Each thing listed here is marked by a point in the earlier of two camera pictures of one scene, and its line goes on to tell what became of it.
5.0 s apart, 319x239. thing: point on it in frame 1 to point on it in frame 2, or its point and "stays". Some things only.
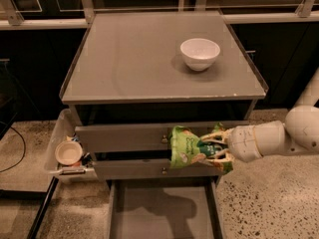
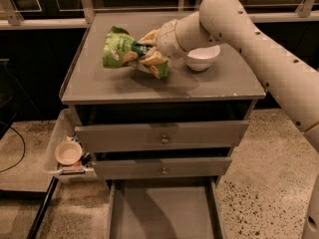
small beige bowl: [68, 152] stays
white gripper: [243, 143] to [166, 39]
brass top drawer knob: [164, 139] stays
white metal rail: [44, 23] stays
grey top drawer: [136, 137] stays
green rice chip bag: [183, 144] to [122, 51]
